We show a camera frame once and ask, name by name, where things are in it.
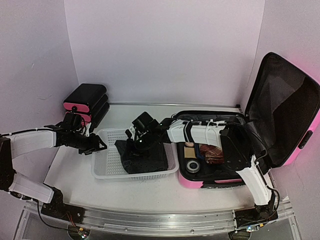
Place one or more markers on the black pink drawer organizer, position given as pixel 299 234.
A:
pixel 90 101

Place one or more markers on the round pink compact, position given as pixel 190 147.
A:
pixel 189 144

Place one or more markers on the black dotted garment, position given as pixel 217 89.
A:
pixel 133 162

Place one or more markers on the small green circuit board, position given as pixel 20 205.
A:
pixel 82 233

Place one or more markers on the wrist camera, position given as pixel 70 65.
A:
pixel 85 129
pixel 131 132

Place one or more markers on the white plastic mesh basket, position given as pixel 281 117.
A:
pixel 120 162

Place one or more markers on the red brown patterned garment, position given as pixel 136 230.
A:
pixel 213 155

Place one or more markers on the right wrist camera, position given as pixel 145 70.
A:
pixel 131 132

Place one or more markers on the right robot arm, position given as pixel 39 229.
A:
pixel 241 166

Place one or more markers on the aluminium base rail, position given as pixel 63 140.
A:
pixel 106 223

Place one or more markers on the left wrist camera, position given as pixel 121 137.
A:
pixel 85 129

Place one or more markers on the blue folded item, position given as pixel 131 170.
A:
pixel 198 154

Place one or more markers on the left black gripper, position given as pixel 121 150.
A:
pixel 94 145

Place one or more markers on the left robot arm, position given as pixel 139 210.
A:
pixel 72 132

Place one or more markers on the round black tin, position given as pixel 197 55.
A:
pixel 192 166

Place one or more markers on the pink hard-shell suitcase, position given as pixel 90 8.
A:
pixel 282 112

